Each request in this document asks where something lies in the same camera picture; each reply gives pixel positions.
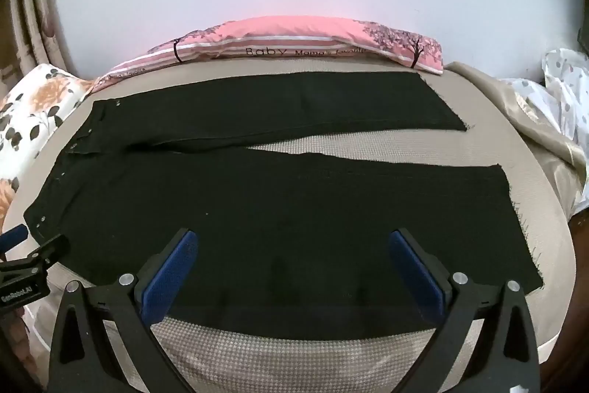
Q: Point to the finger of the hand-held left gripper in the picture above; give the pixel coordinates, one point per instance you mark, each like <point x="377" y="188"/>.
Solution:
<point x="13" y="237"/>
<point x="46" y="252"/>

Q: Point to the pink striped tree-print pillow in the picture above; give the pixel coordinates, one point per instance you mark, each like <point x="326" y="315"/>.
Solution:
<point x="294" y="35"/>

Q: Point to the beige woven bed mat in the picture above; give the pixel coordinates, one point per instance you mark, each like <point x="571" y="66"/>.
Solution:
<point x="499" y="112"/>

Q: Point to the black pants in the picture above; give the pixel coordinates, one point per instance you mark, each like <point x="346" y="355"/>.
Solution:
<point x="276" y="199"/>

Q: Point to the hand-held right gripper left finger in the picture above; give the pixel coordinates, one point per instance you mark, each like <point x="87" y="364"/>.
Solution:
<point x="172" y="273"/>

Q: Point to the beige curtain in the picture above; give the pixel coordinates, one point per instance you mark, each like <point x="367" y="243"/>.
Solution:
<point x="32" y="20"/>

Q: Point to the beige satin blanket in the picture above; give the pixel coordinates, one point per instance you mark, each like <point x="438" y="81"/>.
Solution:
<point x="520" y="116"/>

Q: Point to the white dotted cloth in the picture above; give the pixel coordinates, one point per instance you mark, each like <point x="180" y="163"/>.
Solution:
<point x="566" y="89"/>

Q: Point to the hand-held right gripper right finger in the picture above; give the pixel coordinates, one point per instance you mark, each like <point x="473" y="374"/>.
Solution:
<point x="416" y="273"/>

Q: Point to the white orange floral pillow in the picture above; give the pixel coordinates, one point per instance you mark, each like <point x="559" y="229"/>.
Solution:
<point x="32" y="107"/>

